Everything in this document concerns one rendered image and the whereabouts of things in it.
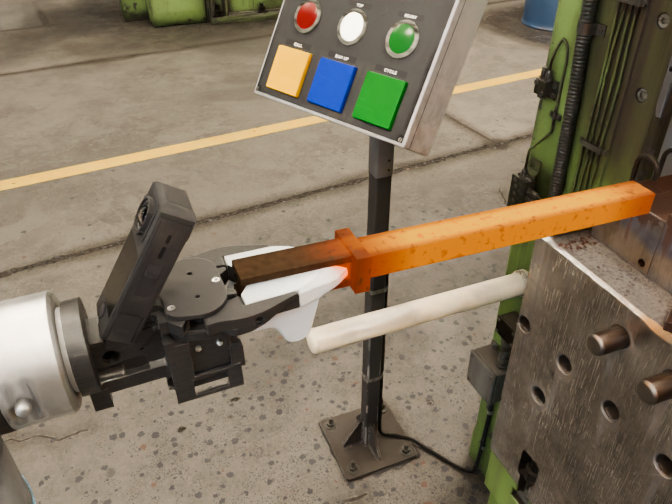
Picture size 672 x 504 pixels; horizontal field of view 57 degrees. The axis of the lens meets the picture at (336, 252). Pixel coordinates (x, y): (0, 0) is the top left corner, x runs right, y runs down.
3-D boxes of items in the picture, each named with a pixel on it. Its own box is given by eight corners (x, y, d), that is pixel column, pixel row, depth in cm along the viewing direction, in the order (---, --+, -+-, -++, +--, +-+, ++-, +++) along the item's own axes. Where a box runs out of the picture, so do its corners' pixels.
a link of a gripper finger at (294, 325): (345, 313, 53) (239, 338, 50) (345, 256, 50) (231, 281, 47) (359, 336, 51) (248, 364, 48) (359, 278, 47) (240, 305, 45)
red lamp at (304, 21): (303, 33, 103) (303, 6, 101) (294, 26, 107) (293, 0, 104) (321, 31, 104) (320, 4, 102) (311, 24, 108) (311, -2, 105)
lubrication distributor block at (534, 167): (520, 240, 113) (534, 173, 105) (501, 223, 118) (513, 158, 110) (536, 236, 114) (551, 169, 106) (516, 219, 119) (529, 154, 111)
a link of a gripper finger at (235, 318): (288, 285, 49) (178, 310, 47) (286, 267, 48) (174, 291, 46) (305, 322, 46) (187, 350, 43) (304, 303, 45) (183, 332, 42)
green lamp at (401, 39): (398, 59, 92) (400, 29, 89) (385, 50, 95) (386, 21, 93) (417, 56, 93) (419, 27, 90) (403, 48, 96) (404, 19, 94)
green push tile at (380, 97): (387, 129, 93) (405, 80, 91) (350, 116, 97) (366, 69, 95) (394, 132, 94) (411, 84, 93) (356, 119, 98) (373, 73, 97)
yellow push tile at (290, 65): (295, 96, 104) (309, 53, 103) (264, 86, 108) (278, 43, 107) (301, 99, 106) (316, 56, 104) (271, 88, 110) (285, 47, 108)
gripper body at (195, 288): (229, 324, 54) (85, 363, 51) (217, 243, 49) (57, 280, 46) (254, 384, 49) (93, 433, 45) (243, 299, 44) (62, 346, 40)
